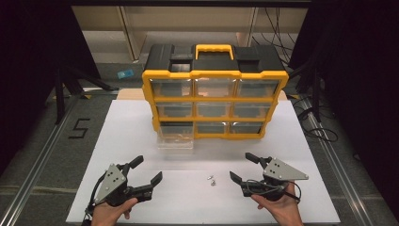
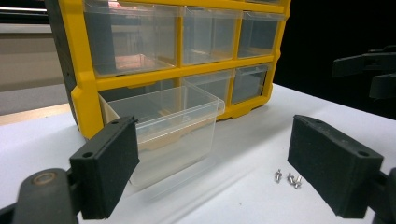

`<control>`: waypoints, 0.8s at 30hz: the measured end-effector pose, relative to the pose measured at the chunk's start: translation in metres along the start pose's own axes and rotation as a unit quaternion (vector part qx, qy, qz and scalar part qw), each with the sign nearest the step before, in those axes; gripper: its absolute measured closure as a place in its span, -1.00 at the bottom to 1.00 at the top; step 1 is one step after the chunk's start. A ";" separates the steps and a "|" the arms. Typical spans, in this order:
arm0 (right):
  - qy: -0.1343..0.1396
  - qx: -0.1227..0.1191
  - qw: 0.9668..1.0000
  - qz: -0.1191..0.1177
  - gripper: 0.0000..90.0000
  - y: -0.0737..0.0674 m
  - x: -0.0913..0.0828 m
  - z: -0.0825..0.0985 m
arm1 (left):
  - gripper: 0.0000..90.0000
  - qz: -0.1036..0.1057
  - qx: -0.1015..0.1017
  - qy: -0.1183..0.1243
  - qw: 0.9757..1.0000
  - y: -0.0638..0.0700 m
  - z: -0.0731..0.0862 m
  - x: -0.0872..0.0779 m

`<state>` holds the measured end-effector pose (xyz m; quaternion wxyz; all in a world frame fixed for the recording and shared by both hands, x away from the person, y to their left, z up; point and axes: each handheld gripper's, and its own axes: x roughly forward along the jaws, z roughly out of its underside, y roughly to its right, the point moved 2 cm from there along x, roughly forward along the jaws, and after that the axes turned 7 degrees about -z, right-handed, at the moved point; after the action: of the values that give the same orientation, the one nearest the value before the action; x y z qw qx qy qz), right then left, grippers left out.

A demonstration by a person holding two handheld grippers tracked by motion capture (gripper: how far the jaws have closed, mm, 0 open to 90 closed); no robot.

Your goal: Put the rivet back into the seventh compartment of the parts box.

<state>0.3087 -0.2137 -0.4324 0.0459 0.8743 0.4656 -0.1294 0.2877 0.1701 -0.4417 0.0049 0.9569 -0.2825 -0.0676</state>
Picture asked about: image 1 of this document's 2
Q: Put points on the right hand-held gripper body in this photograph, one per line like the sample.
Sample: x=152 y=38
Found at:
x=280 y=172

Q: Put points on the person's right hand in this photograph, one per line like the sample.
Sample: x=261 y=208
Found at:
x=284 y=210

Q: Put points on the person's left hand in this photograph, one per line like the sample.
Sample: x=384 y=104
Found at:
x=108 y=216

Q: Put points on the metal floor rail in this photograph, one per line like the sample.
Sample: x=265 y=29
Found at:
x=34 y=169
x=338 y=175

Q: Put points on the beige cabinet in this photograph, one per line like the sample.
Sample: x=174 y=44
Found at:
x=131 y=34

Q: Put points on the small silver screw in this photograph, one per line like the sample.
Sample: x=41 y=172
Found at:
x=210 y=177
x=213 y=182

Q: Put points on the blue card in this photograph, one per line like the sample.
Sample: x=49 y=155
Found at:
x=125 y=74

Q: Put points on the clear plastic drawer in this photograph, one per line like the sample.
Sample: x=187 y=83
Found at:
x=175 y=138

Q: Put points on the black tripod stand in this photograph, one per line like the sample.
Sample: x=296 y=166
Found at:
x=59 y=94
x=316 y=94

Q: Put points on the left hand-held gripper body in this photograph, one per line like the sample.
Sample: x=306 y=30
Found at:
x=111 y=185

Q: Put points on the dark curtain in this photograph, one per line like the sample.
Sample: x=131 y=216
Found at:
x=357 y=69
x=34 y=62

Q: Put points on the yellow black drawer organizer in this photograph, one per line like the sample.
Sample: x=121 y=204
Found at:
x=215 y=65

